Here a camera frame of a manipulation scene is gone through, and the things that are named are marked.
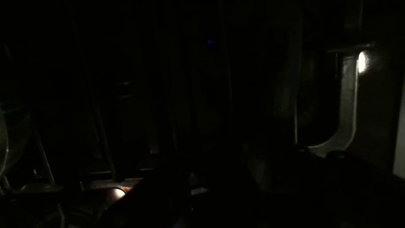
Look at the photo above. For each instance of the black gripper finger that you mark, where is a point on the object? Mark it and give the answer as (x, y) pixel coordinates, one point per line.
(147, 203)

